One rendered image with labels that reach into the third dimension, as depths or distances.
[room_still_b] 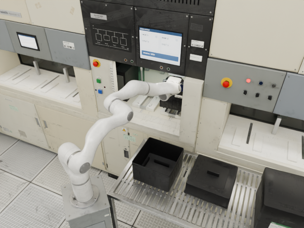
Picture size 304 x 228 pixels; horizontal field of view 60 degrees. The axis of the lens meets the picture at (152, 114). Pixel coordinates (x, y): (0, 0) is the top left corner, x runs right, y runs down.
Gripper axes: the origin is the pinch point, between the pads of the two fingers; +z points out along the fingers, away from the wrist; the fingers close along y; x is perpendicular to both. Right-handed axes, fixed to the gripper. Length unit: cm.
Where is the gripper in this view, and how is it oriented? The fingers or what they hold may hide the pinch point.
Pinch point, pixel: (178, 76)
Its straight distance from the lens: 212.7
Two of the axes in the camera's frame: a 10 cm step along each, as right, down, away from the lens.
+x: 0.0, -7.9, -6.2
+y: 9.1, 2.6, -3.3
